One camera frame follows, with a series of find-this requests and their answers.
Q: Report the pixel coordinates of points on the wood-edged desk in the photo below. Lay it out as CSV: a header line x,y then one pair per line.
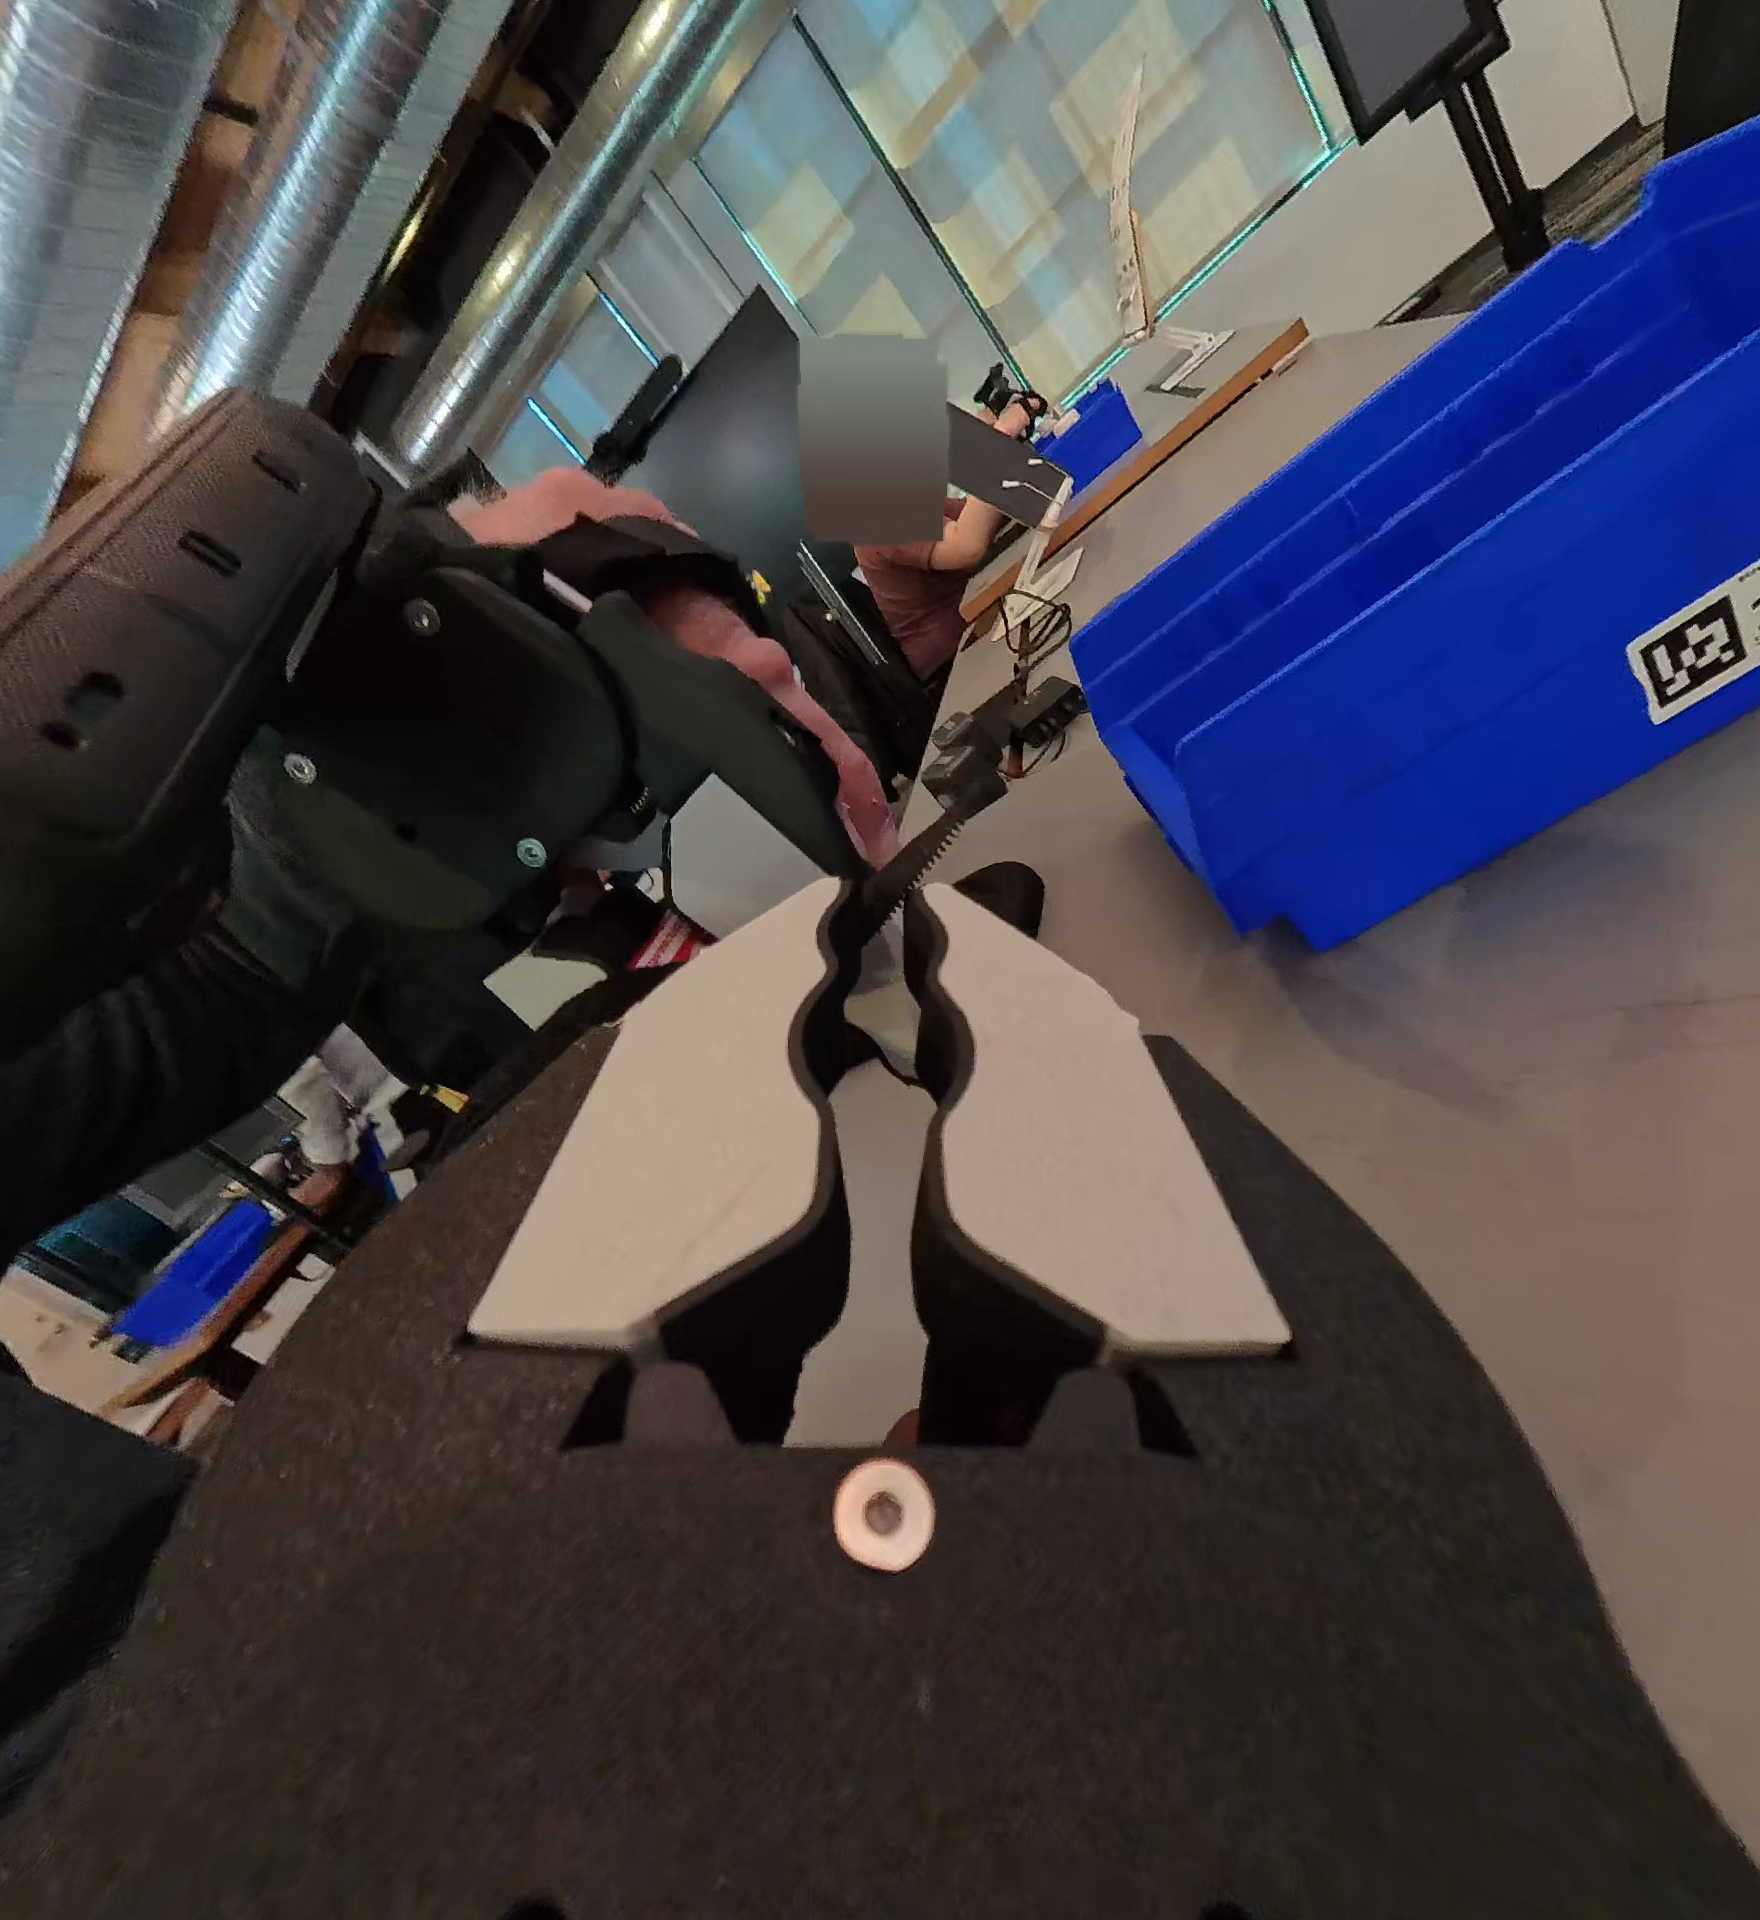
x,y
1255,354

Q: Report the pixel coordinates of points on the black flat panel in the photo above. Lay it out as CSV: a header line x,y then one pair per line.
x,y
999,458

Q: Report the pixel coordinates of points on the person's left hand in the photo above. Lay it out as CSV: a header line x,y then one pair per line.
x,y
550,505

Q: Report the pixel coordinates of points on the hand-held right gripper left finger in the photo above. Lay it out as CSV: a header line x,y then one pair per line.
x,y
668,1169

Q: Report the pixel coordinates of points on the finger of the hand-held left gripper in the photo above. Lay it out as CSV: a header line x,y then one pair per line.
x,y
888,992
555,998

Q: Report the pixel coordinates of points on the black monitor on stand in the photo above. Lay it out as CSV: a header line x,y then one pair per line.
x,y
1405,61

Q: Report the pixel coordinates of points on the black hub device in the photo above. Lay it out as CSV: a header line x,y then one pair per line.
x,y
1046,709

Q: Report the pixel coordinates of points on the person's dark clothing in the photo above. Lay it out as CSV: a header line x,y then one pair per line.
x,y
26,1575

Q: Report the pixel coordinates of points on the small blue bin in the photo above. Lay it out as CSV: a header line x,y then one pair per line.
x,y
1095,435
197,1275

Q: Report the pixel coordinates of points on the white arched stand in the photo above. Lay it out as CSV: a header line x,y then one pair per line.
x,y
1197,358

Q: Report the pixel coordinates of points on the person's left forearm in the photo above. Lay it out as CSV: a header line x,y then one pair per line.
x,y
100,1083

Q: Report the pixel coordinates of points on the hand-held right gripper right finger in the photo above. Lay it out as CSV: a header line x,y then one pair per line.
x,y
1073,1169

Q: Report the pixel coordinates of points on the silver ventilation duct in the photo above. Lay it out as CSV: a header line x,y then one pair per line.
x,y
326,180
565,227
41,227

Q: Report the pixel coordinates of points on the black mesh chair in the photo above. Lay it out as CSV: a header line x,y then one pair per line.
x,y
1752,68

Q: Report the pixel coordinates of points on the black desk monitor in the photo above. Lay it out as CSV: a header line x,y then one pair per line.
x,y
714,435

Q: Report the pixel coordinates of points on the large blue storage bin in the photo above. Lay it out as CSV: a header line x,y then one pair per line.
x,y
1422,676

